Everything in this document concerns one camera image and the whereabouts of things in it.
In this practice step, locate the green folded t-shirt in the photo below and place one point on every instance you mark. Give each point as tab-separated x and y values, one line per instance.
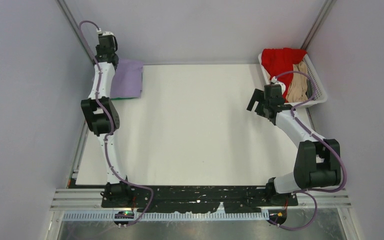
124	98

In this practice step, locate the white plastic laundry basket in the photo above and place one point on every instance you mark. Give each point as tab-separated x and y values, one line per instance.
316	88

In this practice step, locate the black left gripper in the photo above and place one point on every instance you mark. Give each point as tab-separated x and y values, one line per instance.
97	48

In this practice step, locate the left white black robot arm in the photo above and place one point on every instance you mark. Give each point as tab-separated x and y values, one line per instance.
100	114

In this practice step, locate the lavender purple t-shirt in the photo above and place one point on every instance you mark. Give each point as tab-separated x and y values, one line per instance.
128	79

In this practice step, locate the red t-shirt in basket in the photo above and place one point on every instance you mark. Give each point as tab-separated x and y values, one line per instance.
277	61

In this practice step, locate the aluminium front frame rail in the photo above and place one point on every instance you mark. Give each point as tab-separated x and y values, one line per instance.
84	204

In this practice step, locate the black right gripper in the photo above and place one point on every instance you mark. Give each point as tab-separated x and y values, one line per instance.
259	96

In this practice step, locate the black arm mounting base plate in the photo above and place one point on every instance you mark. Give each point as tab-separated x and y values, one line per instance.
199	199

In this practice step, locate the beige t-shirt in basket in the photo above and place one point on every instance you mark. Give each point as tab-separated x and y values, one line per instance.
299	86

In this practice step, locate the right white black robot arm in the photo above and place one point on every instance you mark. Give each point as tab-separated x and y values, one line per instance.
318	165

